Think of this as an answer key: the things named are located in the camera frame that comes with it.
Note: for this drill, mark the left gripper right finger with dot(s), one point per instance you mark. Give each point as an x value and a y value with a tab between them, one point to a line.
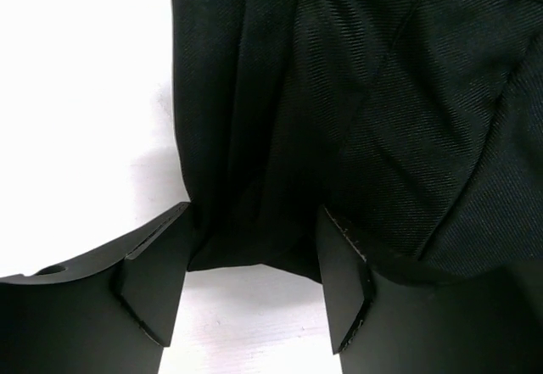
389	314

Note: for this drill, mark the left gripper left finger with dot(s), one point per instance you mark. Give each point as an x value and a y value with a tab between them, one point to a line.
110	310

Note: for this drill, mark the black pleated skirt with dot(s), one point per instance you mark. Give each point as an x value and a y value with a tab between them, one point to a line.
420	121

